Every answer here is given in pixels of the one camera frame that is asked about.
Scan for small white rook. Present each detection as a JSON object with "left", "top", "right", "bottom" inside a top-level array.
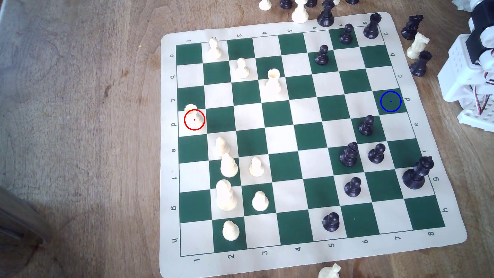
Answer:
[{"left": 184, "top": 103, "right": 204, "bottom": 130}]

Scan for green and white chess mat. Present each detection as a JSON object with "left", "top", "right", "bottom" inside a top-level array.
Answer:
[{"left": 159, "top": 12, "right": 468, "bottom": 278}]

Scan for white bishop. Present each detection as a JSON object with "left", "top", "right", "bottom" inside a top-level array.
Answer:
[
  {"left": 291, "top": 0, "right": 310, "bottom": 24},
  {"left": 220, "top": 153, "right": 239, "bottom": 178}
]

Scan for tall white rook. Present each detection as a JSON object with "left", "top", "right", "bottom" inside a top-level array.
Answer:
[{"left": 265, "top": 68, "right": 282, "bottom": 94}]

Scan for white queen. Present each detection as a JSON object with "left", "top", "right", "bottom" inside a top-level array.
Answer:
[{"left": 215, "top": 179, "right": 238, "bottom": 211}]

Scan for black knight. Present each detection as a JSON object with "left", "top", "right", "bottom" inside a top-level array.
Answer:
[
  {"left": 401, "top": 15, "right": 424, "bottom": 40},
  {"left": 340, "top": 142, "right": 359, "bottom": 167}
]

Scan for black bishop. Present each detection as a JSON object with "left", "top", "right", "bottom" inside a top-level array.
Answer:
[{"left": 317, "top": 0, "right": 335, "bottom": 27}]

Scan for white knight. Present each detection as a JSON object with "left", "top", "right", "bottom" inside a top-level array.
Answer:
[
  {"left": 318, "top": 263, "right": 342, "bottom": 278},
  {"left": 406, "top": 32, "right": 430, "bottom": 60}
]

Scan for black rook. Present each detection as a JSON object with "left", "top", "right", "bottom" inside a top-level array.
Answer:
[{"left": 363, "top": 13, "right": 382, "bottom": 39}]

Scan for black king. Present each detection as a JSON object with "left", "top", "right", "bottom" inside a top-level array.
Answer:
[{"left": 402, "top": 156, "right": 435, "bottom": 190}]

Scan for black pawn off board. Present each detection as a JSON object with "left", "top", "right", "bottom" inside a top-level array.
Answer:
[{"left": 409, "top": 50, "right": 432, "bottom": 76}]

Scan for grey metal object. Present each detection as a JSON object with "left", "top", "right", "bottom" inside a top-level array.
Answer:
[{"left": 0, "top": 185, "right": 52, "bottom": 248}]

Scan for red white black servo wires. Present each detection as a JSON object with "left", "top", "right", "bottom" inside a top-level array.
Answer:
[{"left": 469, "top": 82, "right": 494, "bottom": 116}]

